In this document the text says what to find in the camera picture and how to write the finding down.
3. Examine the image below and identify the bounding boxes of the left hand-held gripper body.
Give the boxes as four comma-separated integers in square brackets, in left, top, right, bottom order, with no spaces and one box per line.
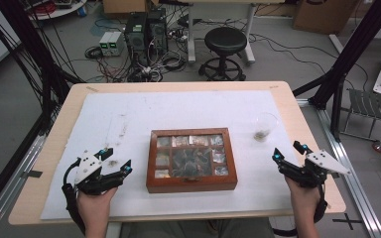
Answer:
[73,150,122,196]

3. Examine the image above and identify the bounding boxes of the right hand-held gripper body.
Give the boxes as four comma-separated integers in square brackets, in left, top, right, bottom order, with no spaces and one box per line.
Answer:
[282,149,351,189]

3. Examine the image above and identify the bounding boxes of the clear glass cup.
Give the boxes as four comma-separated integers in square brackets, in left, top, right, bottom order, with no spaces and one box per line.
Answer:
[251,112,280,143]

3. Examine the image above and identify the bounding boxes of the wooden compartment box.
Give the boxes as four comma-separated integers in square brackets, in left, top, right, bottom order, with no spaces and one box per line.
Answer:
[145,127,239,194]

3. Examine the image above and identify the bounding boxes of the person's left hand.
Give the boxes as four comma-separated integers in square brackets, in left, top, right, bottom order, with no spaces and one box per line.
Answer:
[75,186,119,221]

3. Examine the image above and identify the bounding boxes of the person's right hand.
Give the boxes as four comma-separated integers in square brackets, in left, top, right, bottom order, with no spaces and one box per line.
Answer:
[284,176,322,216]

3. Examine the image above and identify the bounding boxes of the white grey tea packet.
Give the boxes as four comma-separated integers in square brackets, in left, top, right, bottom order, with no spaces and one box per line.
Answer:
[157,136,172,149]

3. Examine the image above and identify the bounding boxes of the black tape strip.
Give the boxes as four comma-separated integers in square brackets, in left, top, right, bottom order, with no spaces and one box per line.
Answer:
[21,170,44,179]

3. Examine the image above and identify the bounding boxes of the silver tea packet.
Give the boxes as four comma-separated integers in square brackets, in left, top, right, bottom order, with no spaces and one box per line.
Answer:
[213,165,229,177]
[210,134,225,147]
[212,148,227,164]

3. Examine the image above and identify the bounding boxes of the white red tea packet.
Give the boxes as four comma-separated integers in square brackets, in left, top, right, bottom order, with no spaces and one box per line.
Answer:
[189,134,209,147]
[172,135,189,148]

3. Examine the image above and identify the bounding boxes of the black tape cross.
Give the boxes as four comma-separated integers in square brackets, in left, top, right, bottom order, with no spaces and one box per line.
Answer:
[331,212,363,231]

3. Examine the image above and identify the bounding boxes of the pile of dark tea bags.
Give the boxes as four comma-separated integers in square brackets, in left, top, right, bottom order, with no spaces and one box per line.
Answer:
[172,147,213,178]

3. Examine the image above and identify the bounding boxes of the green slatted bench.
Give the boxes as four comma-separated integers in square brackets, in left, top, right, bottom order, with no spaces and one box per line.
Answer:
[339,88,381,141]

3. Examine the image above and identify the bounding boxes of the person's grey trousers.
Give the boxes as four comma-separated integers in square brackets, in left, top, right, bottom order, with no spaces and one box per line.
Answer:
[120,218,276,238]

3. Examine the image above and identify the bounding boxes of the white table mat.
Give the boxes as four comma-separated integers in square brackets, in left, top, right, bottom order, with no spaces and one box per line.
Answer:
[40,90,294,221]

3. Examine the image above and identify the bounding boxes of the white bench power supply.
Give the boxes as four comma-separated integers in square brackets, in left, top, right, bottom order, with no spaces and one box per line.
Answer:
[107,31,126,57]
[98,31,114,57]

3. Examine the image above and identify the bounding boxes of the black computer tower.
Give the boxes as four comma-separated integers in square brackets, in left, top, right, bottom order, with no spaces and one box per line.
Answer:
[146,8,169,54]
[124,12,149,53]

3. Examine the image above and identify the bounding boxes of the black round stool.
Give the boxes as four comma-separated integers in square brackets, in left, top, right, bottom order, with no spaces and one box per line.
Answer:
[197,26,248,82]

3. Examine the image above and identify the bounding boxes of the large cardboard box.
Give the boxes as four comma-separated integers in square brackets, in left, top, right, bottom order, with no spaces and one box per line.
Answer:
[292,0,362,36]

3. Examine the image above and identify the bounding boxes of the white desk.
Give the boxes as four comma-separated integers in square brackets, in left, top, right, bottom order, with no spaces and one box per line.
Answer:
[178,0,286,64]

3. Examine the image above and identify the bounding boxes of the round white table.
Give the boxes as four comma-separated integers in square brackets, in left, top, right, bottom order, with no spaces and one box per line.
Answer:
[29,0,88,22]

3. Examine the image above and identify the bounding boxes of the brown cardboard box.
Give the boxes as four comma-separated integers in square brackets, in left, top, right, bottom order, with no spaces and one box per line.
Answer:
[102,0,160,15]

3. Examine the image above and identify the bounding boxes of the aluminium rail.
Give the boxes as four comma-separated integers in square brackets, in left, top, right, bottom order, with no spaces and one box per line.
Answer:
[297,98,381,238]
[0,134,47,238]

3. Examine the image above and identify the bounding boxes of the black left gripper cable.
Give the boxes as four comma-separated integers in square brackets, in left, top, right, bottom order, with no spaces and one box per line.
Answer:
[62,158,87,236]

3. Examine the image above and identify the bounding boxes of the long black floor cable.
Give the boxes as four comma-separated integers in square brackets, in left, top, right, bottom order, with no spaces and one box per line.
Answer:
[247,32,370,91]

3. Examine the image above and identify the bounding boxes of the black coiled cable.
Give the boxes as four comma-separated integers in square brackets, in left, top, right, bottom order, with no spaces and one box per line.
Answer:
[84,46,104,60]
[161,55,187,72]

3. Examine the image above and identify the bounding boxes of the black metal frame post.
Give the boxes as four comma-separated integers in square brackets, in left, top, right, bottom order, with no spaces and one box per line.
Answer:
[292,0,381,140]
[0,0,83,137]

